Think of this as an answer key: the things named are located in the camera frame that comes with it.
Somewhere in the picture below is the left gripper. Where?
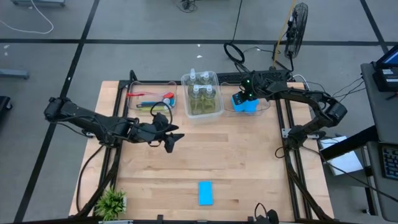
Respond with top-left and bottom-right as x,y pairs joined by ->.
146,111 -> 186,154

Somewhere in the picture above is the yellow-green dish brush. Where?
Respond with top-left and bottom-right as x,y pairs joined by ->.
136,107 -> 172,113

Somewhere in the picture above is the clear green dish soap bottle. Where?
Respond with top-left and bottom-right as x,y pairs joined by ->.
203,83 -> 218,114
188,68 -> 200,86
200,70 -> 214,86
190,83 -> 205,115

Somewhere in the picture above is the clear shallow plastic tray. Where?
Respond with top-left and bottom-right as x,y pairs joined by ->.
219,81 -> 271,118
128,80 -> 180,118

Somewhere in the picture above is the clear deep plastic bin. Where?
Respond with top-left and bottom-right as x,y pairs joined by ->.
180,70 -> 224,123

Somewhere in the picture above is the black floor fan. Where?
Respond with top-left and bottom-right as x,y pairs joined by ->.
283,2 -> 309,60

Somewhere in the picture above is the small green potted plant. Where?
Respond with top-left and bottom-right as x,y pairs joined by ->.
94,186 -> 127,222

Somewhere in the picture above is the black desk support beam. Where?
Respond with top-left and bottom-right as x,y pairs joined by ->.
319,125 -> 379,161

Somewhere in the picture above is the white box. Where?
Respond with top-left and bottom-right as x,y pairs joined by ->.
320,136 -> 364,177

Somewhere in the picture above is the black computer box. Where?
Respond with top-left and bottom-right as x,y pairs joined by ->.
372,67 -> 398,93

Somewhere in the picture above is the grey desk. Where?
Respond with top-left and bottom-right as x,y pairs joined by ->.
360,62 -> 398,222

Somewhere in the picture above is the black computer monitor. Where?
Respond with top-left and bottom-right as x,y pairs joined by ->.
374,45 -> 398,70

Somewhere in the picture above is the black keyboard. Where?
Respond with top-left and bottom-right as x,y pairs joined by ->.
381,146 -> 398,181

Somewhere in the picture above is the grey metal floor base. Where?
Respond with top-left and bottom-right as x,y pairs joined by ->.
11,0 -> 67,7
0,68 -> 30,80

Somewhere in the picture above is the black perforated cable tray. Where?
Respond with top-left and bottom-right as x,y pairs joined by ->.
216,70 -> 292,84

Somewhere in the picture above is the coiled black floor cable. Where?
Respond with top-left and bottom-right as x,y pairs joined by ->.
223,42 -> 249,72

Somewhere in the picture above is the white looped cable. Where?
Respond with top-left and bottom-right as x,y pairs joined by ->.
292,73 -> 313,103

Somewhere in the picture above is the yellow hanging cable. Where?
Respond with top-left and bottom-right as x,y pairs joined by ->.
273,0 -> 297,68

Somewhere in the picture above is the long black floor cable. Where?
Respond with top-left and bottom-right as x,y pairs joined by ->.
232,0 -> 244,43

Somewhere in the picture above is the black cable bundle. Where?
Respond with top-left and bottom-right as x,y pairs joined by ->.
178,0 -> 200,13

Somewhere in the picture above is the black corded device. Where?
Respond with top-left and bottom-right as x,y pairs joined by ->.
254,202 -> 280,224

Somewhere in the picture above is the white floor cable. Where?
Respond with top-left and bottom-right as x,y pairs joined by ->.
0,0 -> 54,35

